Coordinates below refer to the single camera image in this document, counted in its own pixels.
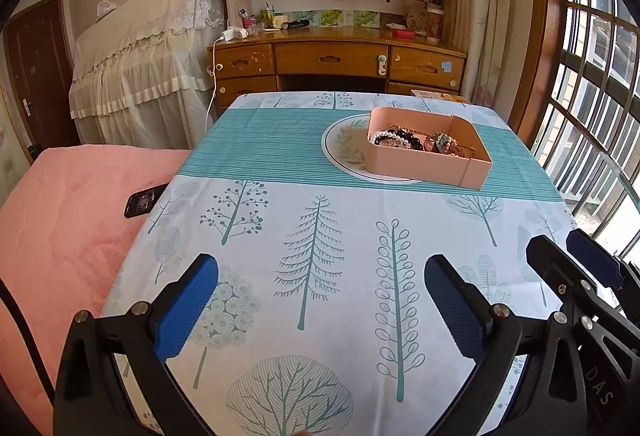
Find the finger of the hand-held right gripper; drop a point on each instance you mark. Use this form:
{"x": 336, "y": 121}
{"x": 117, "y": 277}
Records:
{"x": 595, "y": 256}
{"x": 550, "y": 261}

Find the white charger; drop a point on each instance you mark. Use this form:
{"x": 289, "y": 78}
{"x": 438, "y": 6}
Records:
{"x": 234, "y": 34}

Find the wooden desk with drawers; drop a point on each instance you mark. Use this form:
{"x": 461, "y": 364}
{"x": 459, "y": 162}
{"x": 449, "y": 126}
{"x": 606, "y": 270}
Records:
{"x": 325, "y": 58}

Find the blue sticker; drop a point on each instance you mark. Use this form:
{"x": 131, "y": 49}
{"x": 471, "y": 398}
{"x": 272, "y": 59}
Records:
{"x": 447, "y": 66}

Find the tree print tablecloth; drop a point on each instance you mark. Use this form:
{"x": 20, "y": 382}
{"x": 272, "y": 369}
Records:
{"x": 300, "y": 166}

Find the black flashlight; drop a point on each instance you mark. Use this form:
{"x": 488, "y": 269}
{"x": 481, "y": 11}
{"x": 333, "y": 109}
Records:
{"x": 296, "y": 24}

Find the green drawer safety lock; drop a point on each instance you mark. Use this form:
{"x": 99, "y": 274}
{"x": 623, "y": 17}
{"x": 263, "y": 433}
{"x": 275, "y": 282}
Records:
{"x": 381, "y": 66}

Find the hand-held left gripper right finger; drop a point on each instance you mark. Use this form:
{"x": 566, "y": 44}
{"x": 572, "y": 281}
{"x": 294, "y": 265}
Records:
{"x": 452, "y": 306}

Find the brown wooden door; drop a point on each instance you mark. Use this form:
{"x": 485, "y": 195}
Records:
{"x": 40, "y": 76}

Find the black smartphone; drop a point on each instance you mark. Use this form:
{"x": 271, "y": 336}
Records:
{"x": 145, "y": 202}

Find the window grille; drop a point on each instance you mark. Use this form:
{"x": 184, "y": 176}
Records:
{"x": 590, "y": 91}

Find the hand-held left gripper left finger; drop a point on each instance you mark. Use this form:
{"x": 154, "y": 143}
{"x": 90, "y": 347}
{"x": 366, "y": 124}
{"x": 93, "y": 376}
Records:
{"x": 187, "y": 306}

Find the beige curtain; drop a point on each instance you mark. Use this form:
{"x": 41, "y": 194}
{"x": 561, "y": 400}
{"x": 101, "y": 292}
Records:
{"x": 480, "y": 16}

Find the flat red box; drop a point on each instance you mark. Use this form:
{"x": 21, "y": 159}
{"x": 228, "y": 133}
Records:
{"x": 402, "y": 33}

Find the orange paper sheet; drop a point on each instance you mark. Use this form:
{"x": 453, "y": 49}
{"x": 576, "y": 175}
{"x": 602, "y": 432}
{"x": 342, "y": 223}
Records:
{"x": 435, "y": 96}

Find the red patterned cup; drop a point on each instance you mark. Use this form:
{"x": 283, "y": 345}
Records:
{"x": 434, "y": 25}

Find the lace covered piano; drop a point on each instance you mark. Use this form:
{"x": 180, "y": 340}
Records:
{"x": 140, "y": 66}

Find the white hat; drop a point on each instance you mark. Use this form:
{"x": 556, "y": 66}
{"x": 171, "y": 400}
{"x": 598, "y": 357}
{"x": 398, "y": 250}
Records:
{"x": 106, "y": 8}

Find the pink blanket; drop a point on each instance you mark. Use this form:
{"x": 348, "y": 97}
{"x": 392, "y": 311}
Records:
{"x": 65, "y": 241}

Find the pink jewelry box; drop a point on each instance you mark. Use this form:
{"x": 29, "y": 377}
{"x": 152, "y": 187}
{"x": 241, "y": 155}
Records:
{"x": 425, "y": 166}

